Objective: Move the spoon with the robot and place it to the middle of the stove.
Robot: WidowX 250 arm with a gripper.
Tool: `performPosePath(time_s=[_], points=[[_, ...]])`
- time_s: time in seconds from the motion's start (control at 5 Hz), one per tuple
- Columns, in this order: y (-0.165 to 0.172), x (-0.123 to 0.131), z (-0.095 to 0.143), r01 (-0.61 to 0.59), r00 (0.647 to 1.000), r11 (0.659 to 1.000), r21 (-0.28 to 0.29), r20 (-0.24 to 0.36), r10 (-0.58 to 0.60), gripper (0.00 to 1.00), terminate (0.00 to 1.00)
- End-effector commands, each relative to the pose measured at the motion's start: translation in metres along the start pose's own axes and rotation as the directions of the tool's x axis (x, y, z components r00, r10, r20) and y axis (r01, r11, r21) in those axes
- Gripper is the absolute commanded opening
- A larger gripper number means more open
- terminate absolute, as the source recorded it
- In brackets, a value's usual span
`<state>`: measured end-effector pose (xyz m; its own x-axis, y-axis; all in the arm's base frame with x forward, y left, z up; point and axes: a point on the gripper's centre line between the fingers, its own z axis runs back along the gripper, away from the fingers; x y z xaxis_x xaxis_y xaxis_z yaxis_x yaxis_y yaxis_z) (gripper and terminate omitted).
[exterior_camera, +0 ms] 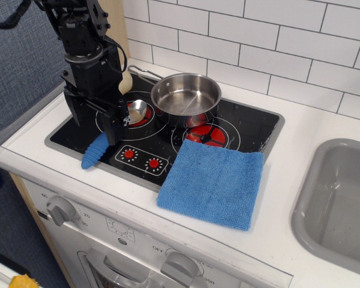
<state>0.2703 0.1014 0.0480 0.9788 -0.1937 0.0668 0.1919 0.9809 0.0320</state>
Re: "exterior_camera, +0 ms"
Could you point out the white toy oven front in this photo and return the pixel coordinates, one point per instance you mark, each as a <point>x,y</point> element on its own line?
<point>98,251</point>

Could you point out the grey left oven knob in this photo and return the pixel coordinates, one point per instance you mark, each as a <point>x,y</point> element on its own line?
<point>60,210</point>

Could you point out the grey right oven knob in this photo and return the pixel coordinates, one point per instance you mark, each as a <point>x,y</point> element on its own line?
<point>180,268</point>

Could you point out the stainless steel pot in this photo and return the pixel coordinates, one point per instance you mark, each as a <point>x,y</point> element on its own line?
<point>184,100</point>

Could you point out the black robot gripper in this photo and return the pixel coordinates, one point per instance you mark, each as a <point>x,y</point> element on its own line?
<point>92,85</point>

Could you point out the blue handled metal spoon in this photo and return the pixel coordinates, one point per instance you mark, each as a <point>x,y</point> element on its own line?
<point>137,111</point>

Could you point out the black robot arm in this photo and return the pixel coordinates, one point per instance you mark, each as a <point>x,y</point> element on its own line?
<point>78,22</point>

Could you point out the cream toy potato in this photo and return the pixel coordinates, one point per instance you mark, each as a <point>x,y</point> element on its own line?
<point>127,82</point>

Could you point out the grey oven knob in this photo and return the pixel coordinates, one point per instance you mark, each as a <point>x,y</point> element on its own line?
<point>60,210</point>
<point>180,268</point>

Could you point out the light wooden post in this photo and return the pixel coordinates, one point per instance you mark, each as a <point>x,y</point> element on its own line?
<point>117,30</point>

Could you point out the grey sink basin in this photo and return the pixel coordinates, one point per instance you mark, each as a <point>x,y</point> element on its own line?
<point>326,218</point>

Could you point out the black toy stove top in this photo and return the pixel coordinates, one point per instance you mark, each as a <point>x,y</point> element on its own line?
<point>147,153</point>

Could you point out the blue microfiber cloth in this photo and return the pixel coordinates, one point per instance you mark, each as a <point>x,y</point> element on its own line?
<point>213,184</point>

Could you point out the yellow object at corner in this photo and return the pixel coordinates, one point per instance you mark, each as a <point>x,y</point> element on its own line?
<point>23,281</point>

